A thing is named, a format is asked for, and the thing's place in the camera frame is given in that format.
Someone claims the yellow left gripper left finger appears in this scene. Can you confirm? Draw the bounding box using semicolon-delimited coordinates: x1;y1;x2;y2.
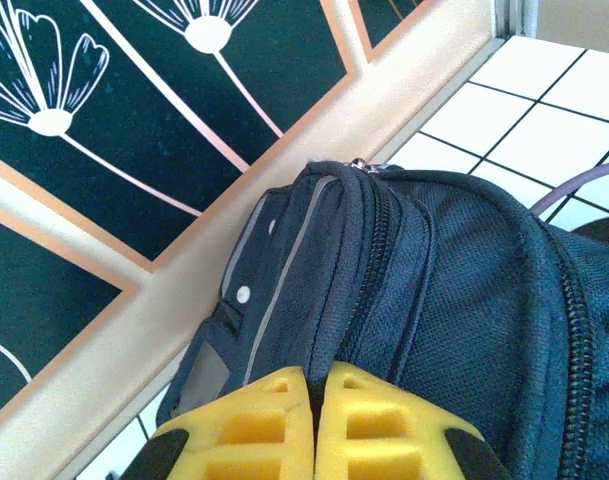
118;364;316;480

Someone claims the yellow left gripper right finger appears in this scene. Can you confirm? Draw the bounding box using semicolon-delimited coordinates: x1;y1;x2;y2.
316;360;514;480

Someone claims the navy blue backpack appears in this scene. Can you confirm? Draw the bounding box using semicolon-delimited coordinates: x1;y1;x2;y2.
156;158;609;480

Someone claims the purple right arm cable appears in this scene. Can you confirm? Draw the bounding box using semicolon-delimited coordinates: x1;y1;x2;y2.
531;159;609;217

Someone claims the aluminium frame post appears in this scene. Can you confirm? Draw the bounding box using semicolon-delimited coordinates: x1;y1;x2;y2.
493;0;540;42

